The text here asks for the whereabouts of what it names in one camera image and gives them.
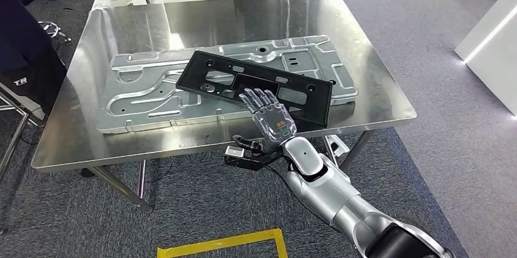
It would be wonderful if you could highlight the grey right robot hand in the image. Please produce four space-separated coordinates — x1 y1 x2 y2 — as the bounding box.
232 87 299 156

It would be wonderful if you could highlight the black plastic plate frame part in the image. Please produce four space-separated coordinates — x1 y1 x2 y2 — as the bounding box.
176 50 334 129

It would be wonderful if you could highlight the stainless steel workbench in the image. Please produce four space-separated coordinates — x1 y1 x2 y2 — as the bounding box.
31 0 418 213

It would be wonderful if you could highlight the person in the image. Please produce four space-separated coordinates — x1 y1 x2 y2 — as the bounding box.
0 0 68 119

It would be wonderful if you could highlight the white power strip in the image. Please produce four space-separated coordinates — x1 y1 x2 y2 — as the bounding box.
325 135 350 158

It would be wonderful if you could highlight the yellow floor tape square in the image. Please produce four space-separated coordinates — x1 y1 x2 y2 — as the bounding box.
156 228 288 258

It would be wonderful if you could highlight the stamped grey sheet metal panel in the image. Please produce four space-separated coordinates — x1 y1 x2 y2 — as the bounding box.
96 34 360 135

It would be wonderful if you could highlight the stainless steel table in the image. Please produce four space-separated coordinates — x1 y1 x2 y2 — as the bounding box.
0 81 46 178

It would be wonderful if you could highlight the white cabinet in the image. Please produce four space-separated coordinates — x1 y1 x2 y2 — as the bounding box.
454 0 517 118

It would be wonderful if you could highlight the chrome ring stand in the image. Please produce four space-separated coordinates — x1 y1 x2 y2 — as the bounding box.
38 21 73 43

